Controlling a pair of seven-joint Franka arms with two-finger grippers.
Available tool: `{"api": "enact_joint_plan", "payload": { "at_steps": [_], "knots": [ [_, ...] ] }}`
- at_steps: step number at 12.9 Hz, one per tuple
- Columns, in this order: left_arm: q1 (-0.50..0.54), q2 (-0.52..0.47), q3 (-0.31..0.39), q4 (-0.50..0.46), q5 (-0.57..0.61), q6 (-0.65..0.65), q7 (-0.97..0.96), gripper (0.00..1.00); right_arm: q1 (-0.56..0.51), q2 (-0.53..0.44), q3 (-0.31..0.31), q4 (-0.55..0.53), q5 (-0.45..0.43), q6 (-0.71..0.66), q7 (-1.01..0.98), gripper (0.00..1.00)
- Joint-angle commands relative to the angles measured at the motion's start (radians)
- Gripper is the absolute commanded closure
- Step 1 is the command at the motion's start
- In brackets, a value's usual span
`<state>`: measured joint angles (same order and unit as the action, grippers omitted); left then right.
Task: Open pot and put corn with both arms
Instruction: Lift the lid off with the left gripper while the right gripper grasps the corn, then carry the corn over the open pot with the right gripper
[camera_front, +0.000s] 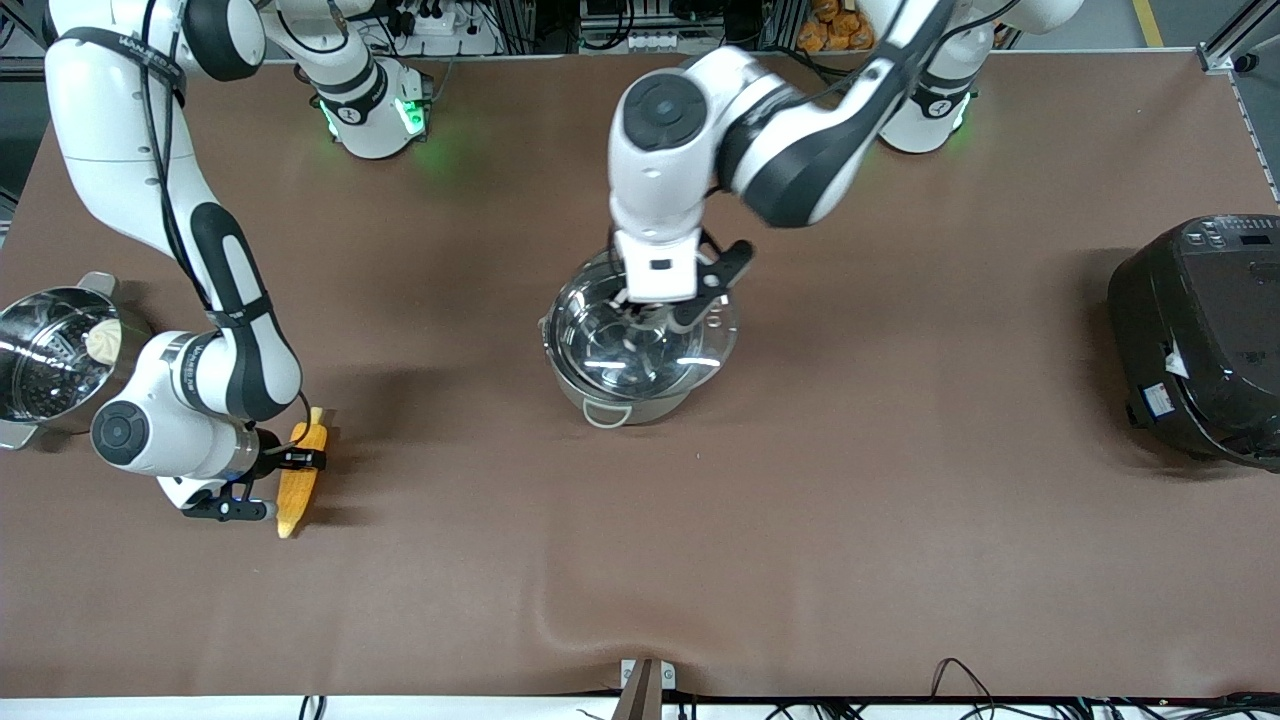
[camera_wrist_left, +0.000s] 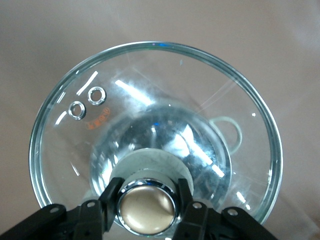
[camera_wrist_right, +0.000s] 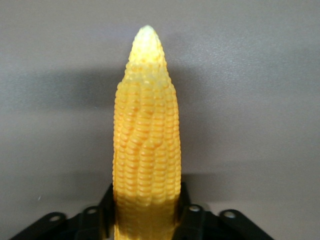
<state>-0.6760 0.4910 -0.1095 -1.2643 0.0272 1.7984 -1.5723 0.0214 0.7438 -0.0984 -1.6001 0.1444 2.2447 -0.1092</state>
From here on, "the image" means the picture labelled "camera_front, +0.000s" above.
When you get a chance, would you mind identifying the metal mat clamp bracket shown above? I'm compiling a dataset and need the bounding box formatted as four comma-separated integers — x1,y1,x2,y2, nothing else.
612,657,678,720

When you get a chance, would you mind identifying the black rice cooker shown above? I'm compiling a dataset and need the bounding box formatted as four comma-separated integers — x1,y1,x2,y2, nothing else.
1107,213,1280,472

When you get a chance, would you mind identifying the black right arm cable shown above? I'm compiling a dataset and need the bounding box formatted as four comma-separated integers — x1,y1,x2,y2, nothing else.
140,0,313,471

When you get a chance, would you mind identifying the perforated steel steamer insert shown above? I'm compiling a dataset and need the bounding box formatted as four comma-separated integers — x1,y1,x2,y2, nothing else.
0,318,109,421

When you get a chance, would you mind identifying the bag of orange items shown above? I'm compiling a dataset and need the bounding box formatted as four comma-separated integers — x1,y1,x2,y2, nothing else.
797,0,883,54

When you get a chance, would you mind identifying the steel steamer pot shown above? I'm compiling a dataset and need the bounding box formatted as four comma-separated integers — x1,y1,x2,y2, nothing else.
0,272,154,451

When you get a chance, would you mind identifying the brown table mat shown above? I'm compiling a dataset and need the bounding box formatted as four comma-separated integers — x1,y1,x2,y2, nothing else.
0,50,1280,699

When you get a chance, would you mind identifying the yellow corn cob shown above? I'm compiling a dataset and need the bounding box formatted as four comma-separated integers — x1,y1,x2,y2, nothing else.
275,406,329,539

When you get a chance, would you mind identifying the white power strip with plugs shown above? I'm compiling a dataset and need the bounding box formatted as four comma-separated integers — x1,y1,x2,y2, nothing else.
385,0,463,39

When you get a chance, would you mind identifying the glass pot lid with knob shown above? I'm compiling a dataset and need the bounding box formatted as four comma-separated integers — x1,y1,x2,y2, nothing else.
545,250,742,394

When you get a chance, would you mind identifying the looped black floor cable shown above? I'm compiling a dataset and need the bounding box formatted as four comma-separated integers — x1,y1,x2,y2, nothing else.
928,657,1004,703

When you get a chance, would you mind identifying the stainless steel cooking pot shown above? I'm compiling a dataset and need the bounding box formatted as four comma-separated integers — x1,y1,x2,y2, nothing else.
540,315,723,429

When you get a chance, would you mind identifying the bundle of black floor cables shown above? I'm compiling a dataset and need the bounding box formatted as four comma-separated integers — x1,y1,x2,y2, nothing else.
765,692,1280,720

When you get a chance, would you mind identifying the aluminium frame profile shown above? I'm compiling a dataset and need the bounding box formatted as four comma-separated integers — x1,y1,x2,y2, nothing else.
1198,0,1280,201

